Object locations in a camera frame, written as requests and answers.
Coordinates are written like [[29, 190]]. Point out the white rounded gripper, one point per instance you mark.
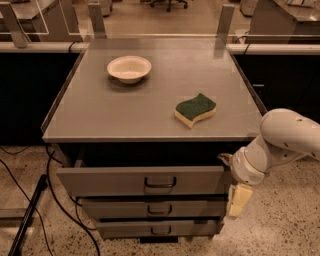
[[240, 165]]

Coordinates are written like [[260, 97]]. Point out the grey top drawer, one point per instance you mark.
[[138, 181]]

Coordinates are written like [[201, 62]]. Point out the grey drawer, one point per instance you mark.
[[169, 228], [116, 208], [138, 181]]

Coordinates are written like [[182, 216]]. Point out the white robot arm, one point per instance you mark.
[[284, 136]]

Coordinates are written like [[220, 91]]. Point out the grey middle drawer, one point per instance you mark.
[[116, 208]]

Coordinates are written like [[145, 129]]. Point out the grey metal drawer cabinet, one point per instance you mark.
[[98, 121]]

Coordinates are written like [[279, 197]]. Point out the grey bottom drawer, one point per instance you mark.
[[169, 228]]

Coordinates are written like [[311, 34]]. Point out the green and yellow sponge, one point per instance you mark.
[[191, 111]]

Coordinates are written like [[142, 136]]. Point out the white round bowl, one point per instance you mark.
[[129, 69]]

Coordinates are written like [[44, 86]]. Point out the grey background desk right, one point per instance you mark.
[[277, 22]]

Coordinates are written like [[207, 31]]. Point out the grey background desk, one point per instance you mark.
[[46, 20], [277, 22]]

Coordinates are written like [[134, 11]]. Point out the black office chair base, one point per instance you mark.
[[169, 3]]

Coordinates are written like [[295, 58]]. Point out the black floor bar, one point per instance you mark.
[[16, 245]]

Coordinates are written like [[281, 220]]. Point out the grey background desk left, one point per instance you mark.
[[46, 20]]

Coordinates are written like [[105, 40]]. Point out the grey right post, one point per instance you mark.
[[225, 19]]

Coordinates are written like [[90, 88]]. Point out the grey post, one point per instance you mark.
[[225, 19], [96, 18], [18, 37]]

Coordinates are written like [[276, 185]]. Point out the grey middle post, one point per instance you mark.
[[96, 18]]

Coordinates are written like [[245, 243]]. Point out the grey left post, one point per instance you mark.
[[18, 37]]

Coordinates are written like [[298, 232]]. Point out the white horizontal rail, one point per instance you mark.
[[235, 49]]

